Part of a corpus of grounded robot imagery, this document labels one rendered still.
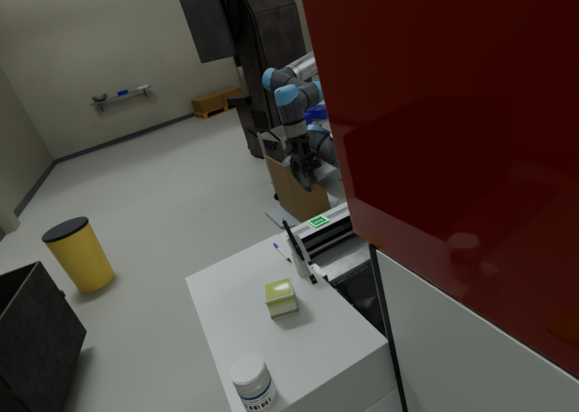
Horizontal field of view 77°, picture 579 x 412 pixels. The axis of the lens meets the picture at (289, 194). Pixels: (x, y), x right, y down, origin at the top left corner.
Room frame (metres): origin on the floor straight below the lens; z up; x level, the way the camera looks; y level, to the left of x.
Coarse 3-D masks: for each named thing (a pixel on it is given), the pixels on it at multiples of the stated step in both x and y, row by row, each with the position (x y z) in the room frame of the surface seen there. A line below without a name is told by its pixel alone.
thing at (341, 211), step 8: (336, 208) 1.23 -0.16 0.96; (344, 208) 1.22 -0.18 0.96; (328, 216) 1.19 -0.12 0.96; (336, 216) 1.17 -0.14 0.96; (344, 216) 1.15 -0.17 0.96; (304, 224) 1.18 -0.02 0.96; (328, 224) 1.13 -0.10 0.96; (296, 232) 1.15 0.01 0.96; (304, 232) 1.12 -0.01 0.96; (312, 232) 1.11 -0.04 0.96
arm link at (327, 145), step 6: (330, 138) 1.50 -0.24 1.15; (324, 144) 1.52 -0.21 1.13; (330, 144) 1.49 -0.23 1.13; (324, 150) 1.51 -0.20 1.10; (330, 150) 1.49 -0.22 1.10; (324, 156) 1.51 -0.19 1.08; (330, 156) 1.48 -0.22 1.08; (336, 156) 1.46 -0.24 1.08; (330, 162) 1.49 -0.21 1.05; (336, 162) 1.46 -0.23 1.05
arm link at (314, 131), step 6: (312, 126) 1.59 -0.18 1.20; (318, 126) 1.58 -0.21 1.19; (312, 132) 1.58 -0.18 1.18; (318, 132) 1.57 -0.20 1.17; (324, 132) 1.57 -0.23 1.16; (330, 132) 1.59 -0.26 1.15; (312, 138) 1.56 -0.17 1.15; (318, 138) 1.55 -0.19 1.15; (324, 138) 1.54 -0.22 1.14; (312, 144) 1.55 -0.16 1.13; (318, 144) 1.53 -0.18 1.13; (318, 150) 1.53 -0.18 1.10
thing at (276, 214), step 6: (330, 198) 1.61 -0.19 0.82; (336, 198) 1.59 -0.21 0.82; (330, 204) 1.55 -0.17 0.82; (336, 204) 1.54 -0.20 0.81; (270, 210) 1.67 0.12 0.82; (276, 210) 1.65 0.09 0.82; (282, 210) 1.63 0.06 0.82; (270, 216) 1.61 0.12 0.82; (276, 216) 1.59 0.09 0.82; (282, 216) 1.57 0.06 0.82; (288, 216) 1.55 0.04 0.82; (276, 222) 1.53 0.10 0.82; (282, 222) 1.51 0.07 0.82; (288, 222) 1.49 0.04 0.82; (294, 222) 1.48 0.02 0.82; (300, 222) 1.46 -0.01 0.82; (282, 228) 1.48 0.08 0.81
